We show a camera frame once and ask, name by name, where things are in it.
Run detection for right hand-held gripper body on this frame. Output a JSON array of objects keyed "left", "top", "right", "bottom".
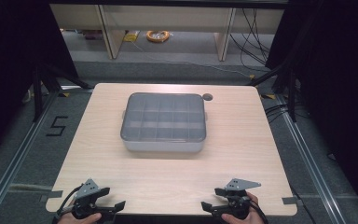
[{"left": 225, "top": 177, "right": 262, "bottom": 220}]

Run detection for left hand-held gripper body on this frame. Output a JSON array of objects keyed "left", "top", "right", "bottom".
[{"left": 71, "top": 177, "right": 103, "bottom": 220}]

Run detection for grey compartment storage box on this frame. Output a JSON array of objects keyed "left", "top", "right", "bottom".
[{"left": 120, "top": 109, "right": 208, "bottom": 154}]

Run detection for grey plastic compartment box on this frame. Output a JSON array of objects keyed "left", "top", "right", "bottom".
[{"left": 119, "top": 91, "right": 207, "bottom": 144}]

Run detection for person's right hand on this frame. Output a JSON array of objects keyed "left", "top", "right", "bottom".
[{"left": 221, "top": 191, "right": 266, "bottom": 224}]

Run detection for person's left hand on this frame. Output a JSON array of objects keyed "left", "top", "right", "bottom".
[{"left": 57, "top": 212, "right": 103, "bottom": 224}]

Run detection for grey tape strip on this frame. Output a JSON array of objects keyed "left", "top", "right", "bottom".
[
  {"left": 282, "top": 196, "right": 299, "bottom": 206},
  {"left": 39, "top": 189, "right": 64, "bottom": 203}
]

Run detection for black tape floor mark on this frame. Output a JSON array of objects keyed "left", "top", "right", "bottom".
[{"left": 45, "top": 115, "right": 70, "bottom": 137}]

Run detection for black metal stand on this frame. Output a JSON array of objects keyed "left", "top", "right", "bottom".
[
  {"left": 246, "top": 61, "right": 298, "bottom": 123},
  {"left": 32, "top": 63, "right": 95, "bottom": 123}
]

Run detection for black curtain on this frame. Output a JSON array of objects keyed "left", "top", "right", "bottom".
[
  {"left": 0, "top": 0, "right": 79, "bottom": 164},
  {"left": 264, "top": 0, "right": 358, "bottom": 218}
]

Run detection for dark red object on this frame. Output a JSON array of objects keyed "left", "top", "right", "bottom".
[{"left": 83, "top": 29, "right": 104, "bottom": 40}]

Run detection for yellow packet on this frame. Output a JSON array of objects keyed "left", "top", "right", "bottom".
[{"left": 123, "top": 30, "right": 141, "bottom": 43}]

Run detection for light wooden shelf unit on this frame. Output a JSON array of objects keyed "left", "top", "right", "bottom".
[{"left": 49, "top": 4, "right": 285, "bottom": 62}]

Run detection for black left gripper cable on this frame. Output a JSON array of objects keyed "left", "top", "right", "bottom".
[{"left": 54, "top": 184, "right": 85, "bottom": 220}]

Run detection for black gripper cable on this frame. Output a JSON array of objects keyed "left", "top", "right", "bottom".
[
  {"left": 247, "top": 200, "right": 270, "bottom": 224},
  {"left": 54, "top": 184, "right": 85, "bottom": 220}
]

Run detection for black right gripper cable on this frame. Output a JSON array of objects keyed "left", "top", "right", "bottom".
[{"left": 247, "top": 200, "right": 270, "bottom": 224}]

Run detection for aluminium floor rail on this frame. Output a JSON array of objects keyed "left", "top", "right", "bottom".
[
  {"left": 0, "top": 91, "right": 61, "bottom": 224},
  {"left": 274, "top": 92, "right": 347, "bottom": 224}
]

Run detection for black floor cables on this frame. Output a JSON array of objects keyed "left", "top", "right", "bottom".
[{"left": 263, "top": 102, "right": 310, "bottom": 120}]

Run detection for thin white floor cable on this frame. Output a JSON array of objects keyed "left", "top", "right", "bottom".
[{"left": 130, "top": 40, "right": 254, "bottom": 79}]

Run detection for bundle of black cables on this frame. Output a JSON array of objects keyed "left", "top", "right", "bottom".
[{"left": 228, "top": 7, "right": 277, "bottom": 67}]

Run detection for orange cable coil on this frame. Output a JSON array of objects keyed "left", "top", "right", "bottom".
[{"left": 145, "top": 29, "right": 172, "bottom": 44}]

